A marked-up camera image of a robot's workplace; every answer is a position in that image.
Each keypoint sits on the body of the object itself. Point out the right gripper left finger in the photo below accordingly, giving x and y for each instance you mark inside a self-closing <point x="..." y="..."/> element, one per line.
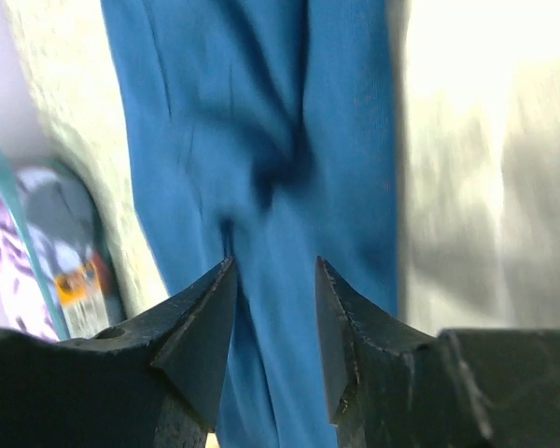
<point x="151" y="381"/>

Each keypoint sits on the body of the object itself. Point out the blue t shirt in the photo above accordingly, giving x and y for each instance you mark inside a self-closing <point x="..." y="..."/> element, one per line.
<point x="263" y="130"/>

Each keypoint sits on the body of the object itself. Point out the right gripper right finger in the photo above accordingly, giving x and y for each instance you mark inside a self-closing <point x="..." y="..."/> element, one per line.
<point x="390" y="385"/>

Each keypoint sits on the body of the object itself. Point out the teal laundry basket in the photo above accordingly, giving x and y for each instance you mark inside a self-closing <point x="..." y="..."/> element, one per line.
<point x="60" y="226"/>

